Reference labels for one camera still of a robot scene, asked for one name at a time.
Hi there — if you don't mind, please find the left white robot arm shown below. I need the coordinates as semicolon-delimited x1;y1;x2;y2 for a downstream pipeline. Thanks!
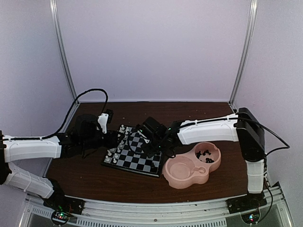
0;113;125;210

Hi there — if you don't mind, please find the aluminium frame post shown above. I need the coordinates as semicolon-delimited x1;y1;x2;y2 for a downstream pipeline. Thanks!
49;0;77;100
229;0;258;106

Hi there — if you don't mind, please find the pink double pet bowl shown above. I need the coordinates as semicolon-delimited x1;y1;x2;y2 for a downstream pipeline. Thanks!
162;142;221;189

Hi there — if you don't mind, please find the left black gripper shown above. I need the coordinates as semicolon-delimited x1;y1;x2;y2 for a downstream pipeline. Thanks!
80;129;125;151

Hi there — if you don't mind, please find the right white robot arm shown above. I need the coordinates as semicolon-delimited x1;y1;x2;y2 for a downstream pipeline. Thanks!
136;108;265;209

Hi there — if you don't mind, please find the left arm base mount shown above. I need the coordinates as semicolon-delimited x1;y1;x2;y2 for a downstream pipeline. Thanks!
43;197;85;215

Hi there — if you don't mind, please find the black and white chessboard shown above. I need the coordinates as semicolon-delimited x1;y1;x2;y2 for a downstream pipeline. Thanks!
101;125;164;177

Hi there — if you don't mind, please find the left aluminium frame post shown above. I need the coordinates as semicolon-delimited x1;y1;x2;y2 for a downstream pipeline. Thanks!
49;0;77;100

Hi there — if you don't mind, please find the right aluminium frame post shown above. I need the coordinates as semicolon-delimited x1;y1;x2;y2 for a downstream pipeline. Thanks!
229;0;258;106

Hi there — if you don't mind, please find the front aluminium rail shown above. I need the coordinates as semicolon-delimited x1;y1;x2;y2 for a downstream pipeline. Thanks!
17;186;294;227

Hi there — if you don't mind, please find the pile of black chess pieces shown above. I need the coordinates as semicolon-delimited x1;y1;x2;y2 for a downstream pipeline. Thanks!
196;150;214;164

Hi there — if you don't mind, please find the left black cable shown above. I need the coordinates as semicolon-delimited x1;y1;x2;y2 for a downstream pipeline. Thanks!
39;88;109;141

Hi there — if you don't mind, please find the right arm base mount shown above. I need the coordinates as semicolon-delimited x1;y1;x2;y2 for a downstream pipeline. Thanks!
226;194;267;214

